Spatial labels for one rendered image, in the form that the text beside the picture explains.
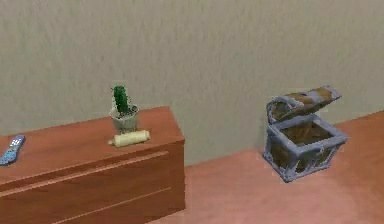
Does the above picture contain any cream paper roll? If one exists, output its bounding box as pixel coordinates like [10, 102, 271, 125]
[107, 129, 152, 149]

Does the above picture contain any green cactus in grey pot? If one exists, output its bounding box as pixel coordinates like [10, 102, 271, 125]
[108, 85, 140, 135]

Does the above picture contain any red-brown wooden chest of drawers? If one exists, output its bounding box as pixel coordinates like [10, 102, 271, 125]
[0, 105, 187, 224]

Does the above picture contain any grey and brown open chest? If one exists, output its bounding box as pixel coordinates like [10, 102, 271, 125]
[262, 84, 350, 184]

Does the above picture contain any blue remote control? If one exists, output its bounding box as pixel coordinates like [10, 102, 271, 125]
[0, 134, 27, 167]

